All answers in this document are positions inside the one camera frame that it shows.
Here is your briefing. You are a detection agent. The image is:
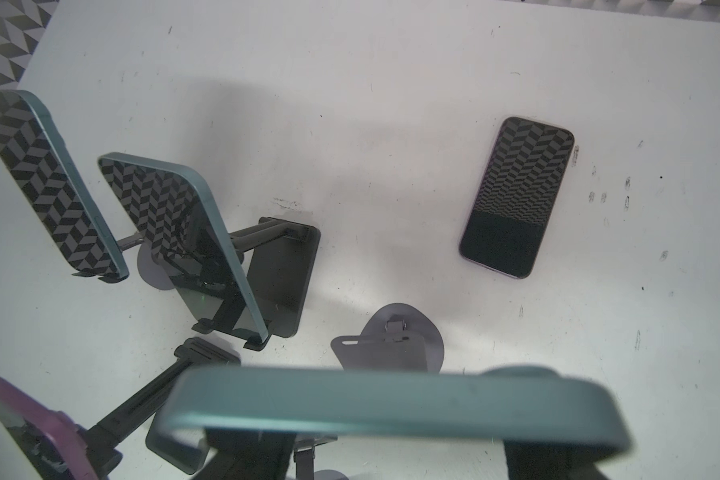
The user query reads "front middle grey stand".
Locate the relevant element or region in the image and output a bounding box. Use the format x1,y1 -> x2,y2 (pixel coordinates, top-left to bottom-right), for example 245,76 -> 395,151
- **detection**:
293,435 -> 338,480

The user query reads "black stand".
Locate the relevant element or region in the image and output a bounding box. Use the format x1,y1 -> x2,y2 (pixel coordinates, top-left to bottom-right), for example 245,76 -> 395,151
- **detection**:
192,217 -> 321,351
80,337 -> 241,479

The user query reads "grey stand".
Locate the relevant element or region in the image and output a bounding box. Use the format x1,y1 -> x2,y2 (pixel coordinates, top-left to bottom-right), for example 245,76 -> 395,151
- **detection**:
117,233 -> 174,291
293,435 -> 338,480
331,303 -> 445,373

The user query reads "back right grey stand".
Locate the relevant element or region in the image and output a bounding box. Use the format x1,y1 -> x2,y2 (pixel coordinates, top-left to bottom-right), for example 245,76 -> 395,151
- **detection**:
331,303 -> 445,373

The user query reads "back left grey stand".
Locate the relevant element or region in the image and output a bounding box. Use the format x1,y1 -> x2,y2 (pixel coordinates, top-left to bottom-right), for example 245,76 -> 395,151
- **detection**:
117,233 -> 174,291

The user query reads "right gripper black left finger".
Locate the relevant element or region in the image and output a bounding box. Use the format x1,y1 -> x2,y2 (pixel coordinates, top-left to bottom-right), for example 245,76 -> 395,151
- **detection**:
193,429 -> 296,480

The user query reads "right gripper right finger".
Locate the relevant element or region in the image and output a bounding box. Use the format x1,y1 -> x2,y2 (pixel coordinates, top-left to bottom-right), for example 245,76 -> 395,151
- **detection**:
503,441 -> 612,480

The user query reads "phone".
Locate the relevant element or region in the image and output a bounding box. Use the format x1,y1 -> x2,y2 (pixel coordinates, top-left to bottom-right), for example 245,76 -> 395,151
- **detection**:
458,116 -> 575,279
98,152 -> 271,351
154,366 -> 632,463
0,377 -> 98,480
0,90 -> 129,283

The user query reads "back middle black stand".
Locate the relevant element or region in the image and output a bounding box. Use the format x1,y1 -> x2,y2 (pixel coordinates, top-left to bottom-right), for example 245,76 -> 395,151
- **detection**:
192,217 -> 321,351

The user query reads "front left black stand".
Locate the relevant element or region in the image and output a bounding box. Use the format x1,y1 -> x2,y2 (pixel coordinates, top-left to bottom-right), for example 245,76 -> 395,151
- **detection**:
80,337 -> 241,479

